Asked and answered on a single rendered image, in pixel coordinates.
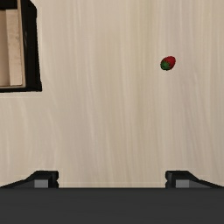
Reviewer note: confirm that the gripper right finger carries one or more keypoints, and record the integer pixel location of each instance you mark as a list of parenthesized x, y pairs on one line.
[(179, 178)]

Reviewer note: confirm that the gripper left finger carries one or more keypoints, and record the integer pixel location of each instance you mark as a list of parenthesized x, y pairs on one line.
[(43, 178)]

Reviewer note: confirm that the red strawberry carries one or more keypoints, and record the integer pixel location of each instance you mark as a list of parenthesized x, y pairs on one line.
[(168, 63)]

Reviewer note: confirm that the wooden box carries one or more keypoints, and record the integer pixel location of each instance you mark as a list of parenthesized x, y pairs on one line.
[(17, 49)]

